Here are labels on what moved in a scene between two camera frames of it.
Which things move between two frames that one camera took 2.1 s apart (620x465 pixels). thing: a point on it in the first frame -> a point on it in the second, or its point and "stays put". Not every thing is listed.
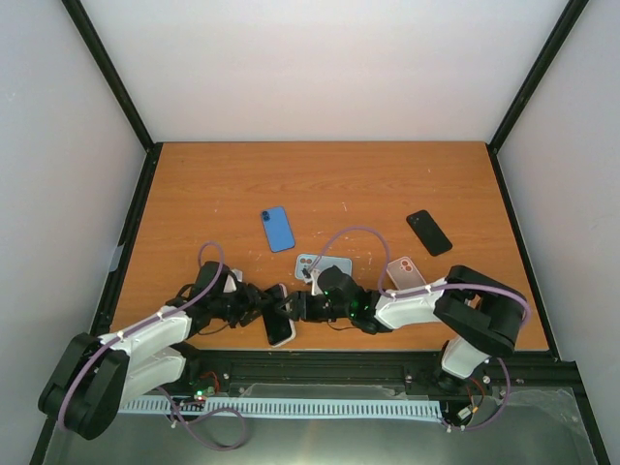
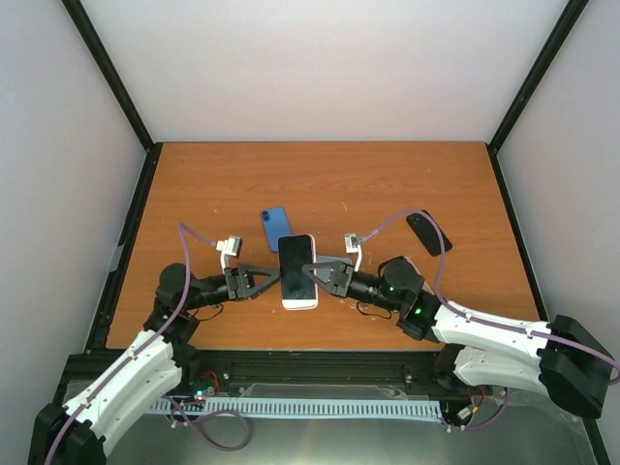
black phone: (428, 232) stays put
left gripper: (251, 303) -> (238, 280)
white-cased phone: (280, 328) -> (298, 289)
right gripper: (299, 309) -> (338, 283)
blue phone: (278, 229) stays put
